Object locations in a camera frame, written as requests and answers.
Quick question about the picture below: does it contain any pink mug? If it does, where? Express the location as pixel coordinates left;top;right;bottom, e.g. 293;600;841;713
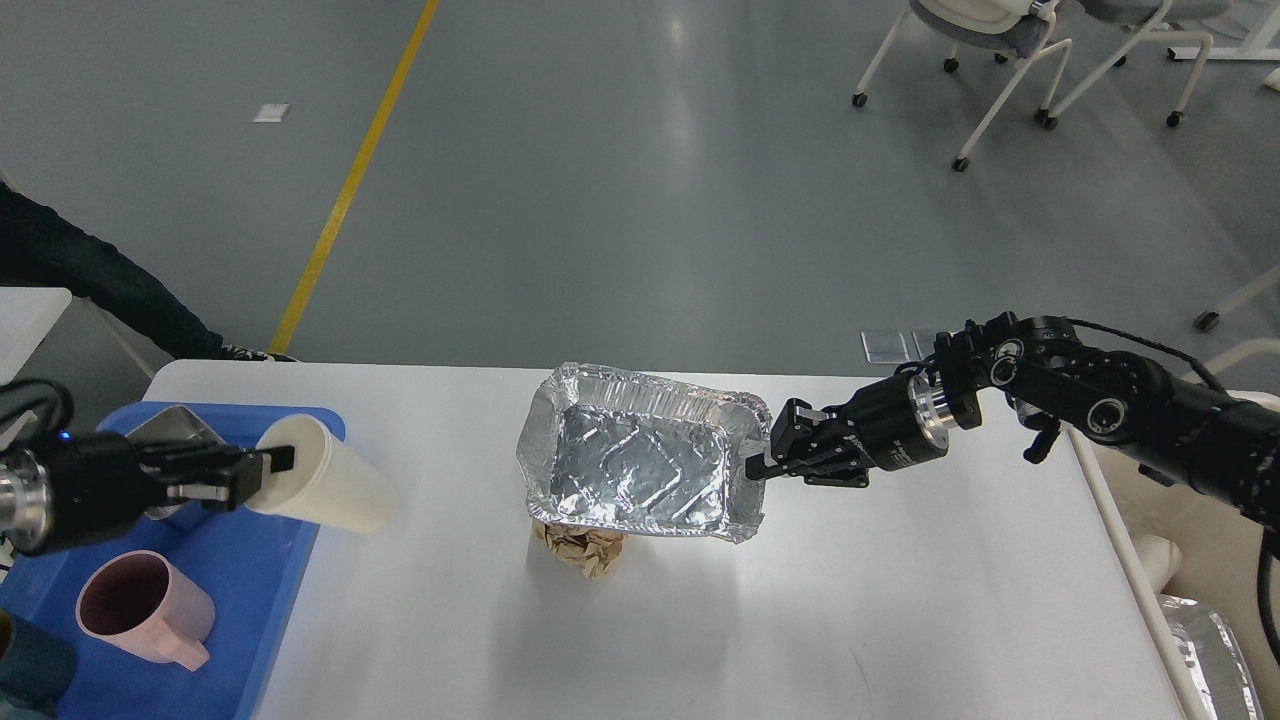
74;550;216;673

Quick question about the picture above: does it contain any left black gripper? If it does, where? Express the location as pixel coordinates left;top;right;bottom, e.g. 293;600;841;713
1;430;297;556

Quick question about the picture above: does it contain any paper cup in bin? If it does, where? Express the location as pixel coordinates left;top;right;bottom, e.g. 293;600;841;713
1130;533;1183;594

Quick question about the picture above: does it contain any steel rectangular container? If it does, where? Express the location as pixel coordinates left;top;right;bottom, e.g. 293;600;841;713
125;405;223;532

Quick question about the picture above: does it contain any brown paper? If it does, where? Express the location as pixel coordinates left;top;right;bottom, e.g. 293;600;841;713
532;519;628;580

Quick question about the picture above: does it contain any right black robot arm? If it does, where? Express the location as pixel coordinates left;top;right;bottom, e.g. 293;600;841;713
745;313;1279;651

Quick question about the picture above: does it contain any right floor outlet plate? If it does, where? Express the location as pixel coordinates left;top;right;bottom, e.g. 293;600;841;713
911;328;952;363

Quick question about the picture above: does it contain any blue plastic tray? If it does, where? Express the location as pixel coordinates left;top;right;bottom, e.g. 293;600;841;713
0;404;347;720

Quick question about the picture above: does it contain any small white floor plate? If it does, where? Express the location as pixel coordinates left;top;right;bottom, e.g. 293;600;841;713
251;102;291;124

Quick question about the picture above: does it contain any aluminium foil tray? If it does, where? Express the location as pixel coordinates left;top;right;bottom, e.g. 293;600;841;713
515;363;773;544

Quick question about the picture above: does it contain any left floor outlet plate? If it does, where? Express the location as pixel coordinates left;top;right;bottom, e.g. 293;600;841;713
860;331;914;366

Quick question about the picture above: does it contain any white office chair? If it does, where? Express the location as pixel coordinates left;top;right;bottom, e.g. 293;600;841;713
1036;0;1236;129
850;1;1073;173

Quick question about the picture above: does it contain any chair leg with caster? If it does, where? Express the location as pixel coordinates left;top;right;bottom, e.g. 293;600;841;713
1190;264;1279;333

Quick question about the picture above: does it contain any person in dark jeans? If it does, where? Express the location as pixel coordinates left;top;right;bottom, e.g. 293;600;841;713
1;183;291;363

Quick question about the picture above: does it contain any foil tray in bin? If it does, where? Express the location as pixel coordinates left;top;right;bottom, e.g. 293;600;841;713
1158;594;1263;719

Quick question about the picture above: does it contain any beige plastic bin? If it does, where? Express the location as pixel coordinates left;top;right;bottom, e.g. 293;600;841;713
1068;430;1277;719

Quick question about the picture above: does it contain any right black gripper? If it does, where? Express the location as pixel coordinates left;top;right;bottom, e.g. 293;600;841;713
745;373;983;489

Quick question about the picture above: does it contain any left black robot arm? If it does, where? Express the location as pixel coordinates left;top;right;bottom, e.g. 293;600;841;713
1;378;300;557

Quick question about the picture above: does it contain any floor outlet plate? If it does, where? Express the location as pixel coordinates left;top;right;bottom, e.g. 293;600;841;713
860;331;914;366
911;328;952;363

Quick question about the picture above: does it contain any cream paper cup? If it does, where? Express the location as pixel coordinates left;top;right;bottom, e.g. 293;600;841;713
244;414;397;533

